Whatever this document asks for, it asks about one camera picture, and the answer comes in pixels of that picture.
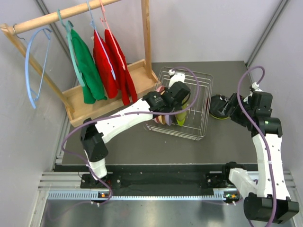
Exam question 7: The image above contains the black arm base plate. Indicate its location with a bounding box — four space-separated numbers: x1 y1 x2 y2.
80 171 237 190

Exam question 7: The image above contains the red shirt right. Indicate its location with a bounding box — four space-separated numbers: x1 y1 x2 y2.
104 29 138 105

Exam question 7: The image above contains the yellow plastic plate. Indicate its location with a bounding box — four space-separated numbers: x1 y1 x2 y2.
158 115 166 125

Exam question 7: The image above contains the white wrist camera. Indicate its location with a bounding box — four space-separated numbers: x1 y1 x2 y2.
243 82 263 104
168 69 186 88

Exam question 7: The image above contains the wooden clothes rack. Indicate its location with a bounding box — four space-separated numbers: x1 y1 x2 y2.
0 0 158 127

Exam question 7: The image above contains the purple plastic plate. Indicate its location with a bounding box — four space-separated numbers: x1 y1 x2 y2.
165 115 174 126

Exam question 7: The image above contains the red shirt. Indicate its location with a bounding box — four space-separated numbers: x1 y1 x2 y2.
104 29 138 105
93 30 118 99

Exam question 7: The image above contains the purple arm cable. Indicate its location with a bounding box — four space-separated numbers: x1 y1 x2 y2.
61 67 200 205
236 65 277 227

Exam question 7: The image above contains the light blue empty hanger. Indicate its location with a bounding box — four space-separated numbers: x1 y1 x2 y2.
25 27 52 109

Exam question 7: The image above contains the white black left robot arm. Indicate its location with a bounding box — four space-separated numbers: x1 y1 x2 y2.
80 81 191 188

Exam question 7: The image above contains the red shirt left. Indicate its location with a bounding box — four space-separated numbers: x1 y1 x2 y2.
93 30 118 99

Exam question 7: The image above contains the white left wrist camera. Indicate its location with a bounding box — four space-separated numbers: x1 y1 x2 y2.
168 69 186 88

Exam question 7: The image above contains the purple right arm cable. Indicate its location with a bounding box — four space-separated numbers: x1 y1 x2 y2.
236 65 277 227

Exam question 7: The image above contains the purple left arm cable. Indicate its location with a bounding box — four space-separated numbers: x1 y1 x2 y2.
61 67 200 205

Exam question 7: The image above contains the metal wire dish rack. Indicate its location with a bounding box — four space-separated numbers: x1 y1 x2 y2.
146 67 213 140

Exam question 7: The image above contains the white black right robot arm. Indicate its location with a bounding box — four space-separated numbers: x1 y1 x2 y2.
209 91 299 224

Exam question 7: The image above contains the black plate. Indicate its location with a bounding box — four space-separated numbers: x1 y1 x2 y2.
209 95 229 120

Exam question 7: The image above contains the pink hanger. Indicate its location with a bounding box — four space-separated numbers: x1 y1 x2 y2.
99 0 126 71

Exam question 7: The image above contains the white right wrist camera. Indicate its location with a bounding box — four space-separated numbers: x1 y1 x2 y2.
243 82 263 104

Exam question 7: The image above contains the green shirt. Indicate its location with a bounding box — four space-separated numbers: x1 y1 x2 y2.
71 29 107 104

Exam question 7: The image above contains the pink plastic plate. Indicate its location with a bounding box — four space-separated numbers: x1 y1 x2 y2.
153 85 165 123

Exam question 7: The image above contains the teal hanger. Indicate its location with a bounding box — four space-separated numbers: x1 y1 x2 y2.
56 9 85 87

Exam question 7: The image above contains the grey slotted cable duct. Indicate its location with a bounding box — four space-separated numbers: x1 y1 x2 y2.
47 190 241 201

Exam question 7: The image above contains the green plate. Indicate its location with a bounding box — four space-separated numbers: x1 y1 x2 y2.
210 113 229 120
175 110 188 126

